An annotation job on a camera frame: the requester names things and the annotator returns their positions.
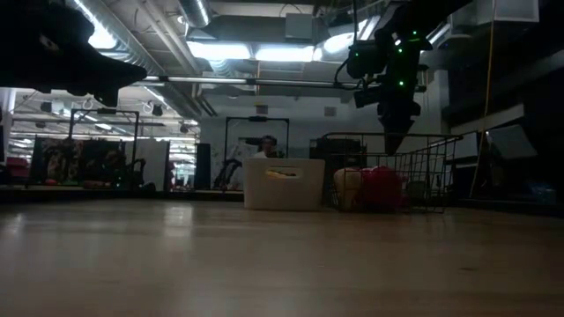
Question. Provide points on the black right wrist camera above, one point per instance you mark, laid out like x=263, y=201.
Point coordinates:
x=368, y=97

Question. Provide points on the white ceiling box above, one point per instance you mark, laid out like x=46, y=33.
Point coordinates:
x=299, y=26

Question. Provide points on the small grey wall vent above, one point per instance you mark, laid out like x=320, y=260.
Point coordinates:
x=261, y=109
x=330, y=111

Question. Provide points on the colourful printed board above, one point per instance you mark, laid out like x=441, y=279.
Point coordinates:
x=57, y=160

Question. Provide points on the silver spiral duct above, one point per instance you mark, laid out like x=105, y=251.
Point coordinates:
x=196, y=11

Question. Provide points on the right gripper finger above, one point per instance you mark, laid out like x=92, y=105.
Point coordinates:
x=395, y=138

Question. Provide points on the white plastic bin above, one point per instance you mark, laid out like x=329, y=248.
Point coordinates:
x=264, y=193

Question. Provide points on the long ceiling light rail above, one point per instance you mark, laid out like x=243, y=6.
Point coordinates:
x=264, y=82

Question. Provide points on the dark cabinet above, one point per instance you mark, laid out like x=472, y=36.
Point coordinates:
x=339, y=149

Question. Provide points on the red bell pepper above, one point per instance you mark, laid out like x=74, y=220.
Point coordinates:
x=381, y=189

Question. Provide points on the bright ceiling light panels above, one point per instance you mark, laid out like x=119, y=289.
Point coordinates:
x=282, y=53

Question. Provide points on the white partition panel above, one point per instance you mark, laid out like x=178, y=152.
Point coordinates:
x=154, y=163

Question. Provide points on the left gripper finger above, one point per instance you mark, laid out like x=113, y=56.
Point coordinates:
x=110, y=70
x=107, y=98

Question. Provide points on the white garlic bulb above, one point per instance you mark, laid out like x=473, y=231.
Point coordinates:
x=348, y=189

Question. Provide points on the black upright panel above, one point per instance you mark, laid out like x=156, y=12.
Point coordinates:
x=203, y=167

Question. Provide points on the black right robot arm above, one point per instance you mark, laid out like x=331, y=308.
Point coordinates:
x=423, y=17

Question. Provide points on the white board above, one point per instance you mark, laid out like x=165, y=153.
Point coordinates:
x=511, y=141

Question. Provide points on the person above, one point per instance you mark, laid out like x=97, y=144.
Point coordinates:
x=266, y=145

